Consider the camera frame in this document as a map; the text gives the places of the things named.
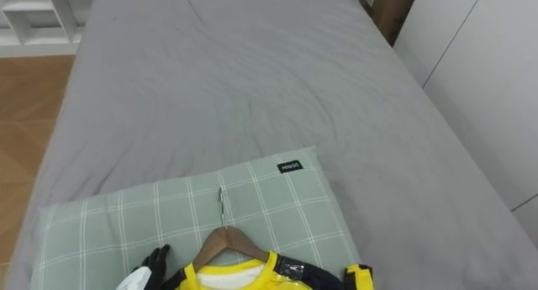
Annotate brown cardboard box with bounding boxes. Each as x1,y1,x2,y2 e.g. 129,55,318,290
361,0,421,47

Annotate white shelf unit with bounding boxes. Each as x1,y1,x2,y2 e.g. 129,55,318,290
0,0,95,59

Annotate yellow and black garment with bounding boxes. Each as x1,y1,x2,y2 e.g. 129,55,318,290
161,250,375,290

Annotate white wardrobe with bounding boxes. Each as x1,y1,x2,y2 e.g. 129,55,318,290
393,0,538,251

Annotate wooden clothes hanger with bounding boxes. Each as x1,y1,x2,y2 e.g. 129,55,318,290
192,187,270,272

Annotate green checked pillow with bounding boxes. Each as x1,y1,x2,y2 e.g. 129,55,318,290
29,145,362,290

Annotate grey bed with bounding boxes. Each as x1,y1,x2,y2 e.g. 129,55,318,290
3,0,538,290

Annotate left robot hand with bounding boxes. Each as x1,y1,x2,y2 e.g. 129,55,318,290
115,244,171,290

